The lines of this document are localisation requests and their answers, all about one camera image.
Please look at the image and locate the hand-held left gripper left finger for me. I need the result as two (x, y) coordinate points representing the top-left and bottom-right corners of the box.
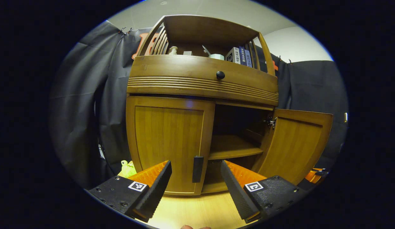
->
(88, 160), (173, 223)

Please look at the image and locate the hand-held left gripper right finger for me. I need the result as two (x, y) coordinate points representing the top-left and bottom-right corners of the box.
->
(220, 160), (309, 224)

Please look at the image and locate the wooden shoe cabinet door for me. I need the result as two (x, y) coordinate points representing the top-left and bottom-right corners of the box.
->
(126, 96), (216, 196)
(251, 108), (334, 185)

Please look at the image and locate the black door handle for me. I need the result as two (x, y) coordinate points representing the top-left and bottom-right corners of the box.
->
(193, 156), (204, 183)

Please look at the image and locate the wooden double-door shoe cabinet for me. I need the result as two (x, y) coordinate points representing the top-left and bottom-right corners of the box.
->
(126, 14), (334, 196)

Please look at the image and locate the wooden inner cabinet shelf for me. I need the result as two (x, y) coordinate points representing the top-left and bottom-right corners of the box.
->
(208, 134), (264, 160)

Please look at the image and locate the wooden cabinet drawer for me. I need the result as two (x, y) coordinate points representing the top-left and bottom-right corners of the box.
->
(127, 55), (279, 107)

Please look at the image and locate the yellow green object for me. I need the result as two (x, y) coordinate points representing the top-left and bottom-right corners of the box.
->
(117, 160), (137, 178)

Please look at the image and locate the black backdrop cloth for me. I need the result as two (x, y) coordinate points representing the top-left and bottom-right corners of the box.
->
(48, 20), (349, 190)

